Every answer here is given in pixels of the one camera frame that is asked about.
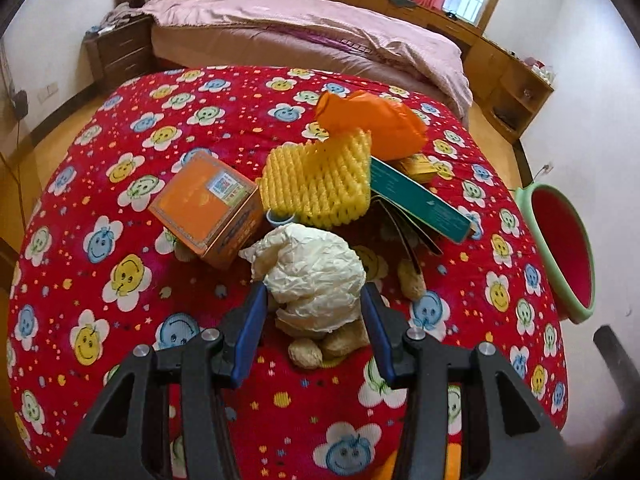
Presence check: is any orange cardboard box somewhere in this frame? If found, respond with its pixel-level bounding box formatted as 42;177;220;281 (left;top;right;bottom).
148;150;264;271

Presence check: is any light wooden cabinet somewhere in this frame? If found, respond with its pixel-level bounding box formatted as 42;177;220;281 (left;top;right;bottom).
306;0;556;143

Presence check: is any pile of clothes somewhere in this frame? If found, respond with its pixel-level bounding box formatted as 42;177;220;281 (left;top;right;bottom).
85;2;146;36

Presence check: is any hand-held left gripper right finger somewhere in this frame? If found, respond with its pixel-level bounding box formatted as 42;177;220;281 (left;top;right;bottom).
360;284;581;480

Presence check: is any bed with pink blanket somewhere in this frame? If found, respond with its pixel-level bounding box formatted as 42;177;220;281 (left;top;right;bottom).
140;0;473;121

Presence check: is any small yellow packet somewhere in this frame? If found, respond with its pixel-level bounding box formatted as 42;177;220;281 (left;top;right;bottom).
397;155;441;184

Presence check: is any dark wooden nightstand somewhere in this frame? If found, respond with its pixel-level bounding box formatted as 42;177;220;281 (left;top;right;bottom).
82;15;157;95

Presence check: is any green bin with red inside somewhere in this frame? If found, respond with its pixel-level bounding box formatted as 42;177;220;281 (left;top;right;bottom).
509;183;597;325

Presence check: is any red smiley flower blanket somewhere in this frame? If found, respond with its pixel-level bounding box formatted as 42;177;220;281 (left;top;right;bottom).
6;65;569;480

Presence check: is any white paper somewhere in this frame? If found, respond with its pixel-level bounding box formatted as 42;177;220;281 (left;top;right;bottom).
239;223;368;333

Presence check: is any teal cardboard box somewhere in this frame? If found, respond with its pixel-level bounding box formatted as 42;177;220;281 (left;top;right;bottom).
369;156;478;245

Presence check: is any peanut in shell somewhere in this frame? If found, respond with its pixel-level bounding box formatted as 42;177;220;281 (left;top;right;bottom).
397;259;427;302
287;337;325;371
320;320;371;358

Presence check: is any orange plastic bag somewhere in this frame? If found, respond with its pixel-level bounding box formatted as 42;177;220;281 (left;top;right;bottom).
315;90;430;161

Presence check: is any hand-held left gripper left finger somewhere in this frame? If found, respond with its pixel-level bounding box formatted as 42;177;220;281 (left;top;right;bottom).
57;282;271;480

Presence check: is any yellow foam fruit net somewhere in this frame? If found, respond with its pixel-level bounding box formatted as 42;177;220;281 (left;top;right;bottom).
256;129;373;228

